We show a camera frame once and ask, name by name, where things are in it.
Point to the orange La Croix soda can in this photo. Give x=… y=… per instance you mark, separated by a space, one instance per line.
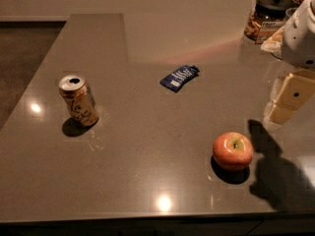
x=79 y=99

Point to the white snack packet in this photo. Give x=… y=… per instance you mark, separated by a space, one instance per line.
x=274 y=43

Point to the blue rxbar blueberry wrapper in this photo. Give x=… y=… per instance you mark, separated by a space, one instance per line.
x=181 y=76

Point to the red apple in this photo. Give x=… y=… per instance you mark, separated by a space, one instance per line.
x=232 y=151

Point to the glass jar with black lid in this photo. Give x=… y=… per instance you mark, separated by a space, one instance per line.
x=266 y=18

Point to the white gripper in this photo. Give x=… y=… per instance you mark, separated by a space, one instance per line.
x=299 y=39

